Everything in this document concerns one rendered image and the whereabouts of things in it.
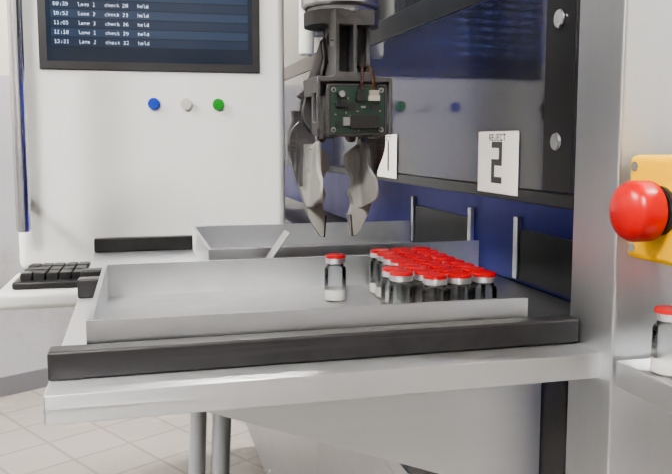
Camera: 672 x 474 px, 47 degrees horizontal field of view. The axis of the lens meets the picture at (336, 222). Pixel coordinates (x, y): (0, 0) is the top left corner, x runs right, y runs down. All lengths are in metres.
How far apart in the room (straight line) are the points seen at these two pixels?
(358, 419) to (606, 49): 0.35
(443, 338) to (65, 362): 0.27
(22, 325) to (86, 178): 2.03
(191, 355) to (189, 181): 0.97
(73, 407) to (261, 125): 1.05
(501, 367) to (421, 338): 0.06
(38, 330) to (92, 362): 2.97
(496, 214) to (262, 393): 0.49
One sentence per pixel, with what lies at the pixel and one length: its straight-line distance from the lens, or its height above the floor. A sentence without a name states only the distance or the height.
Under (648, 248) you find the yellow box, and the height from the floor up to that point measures 0.97.
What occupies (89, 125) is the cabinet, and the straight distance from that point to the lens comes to 1.51.
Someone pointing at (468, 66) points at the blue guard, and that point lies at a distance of 0.84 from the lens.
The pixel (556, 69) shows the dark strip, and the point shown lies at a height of 1.10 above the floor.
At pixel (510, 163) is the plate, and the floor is 1.02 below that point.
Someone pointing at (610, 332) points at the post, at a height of 0.90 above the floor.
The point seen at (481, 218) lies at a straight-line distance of 0.99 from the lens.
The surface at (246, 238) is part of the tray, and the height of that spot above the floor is 0.89.
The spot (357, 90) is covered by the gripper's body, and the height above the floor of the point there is 1.09.
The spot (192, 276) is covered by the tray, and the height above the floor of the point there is 0.90.
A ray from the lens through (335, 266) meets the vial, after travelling 0.77.
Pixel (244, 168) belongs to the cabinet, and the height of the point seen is 0.99.
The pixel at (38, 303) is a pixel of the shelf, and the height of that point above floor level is 0.79.
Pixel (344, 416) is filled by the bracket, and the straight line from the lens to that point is 0.65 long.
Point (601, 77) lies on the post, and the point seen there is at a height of 1.09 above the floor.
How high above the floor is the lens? 1.04
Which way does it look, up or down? 6 degrees down
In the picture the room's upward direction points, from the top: straight up
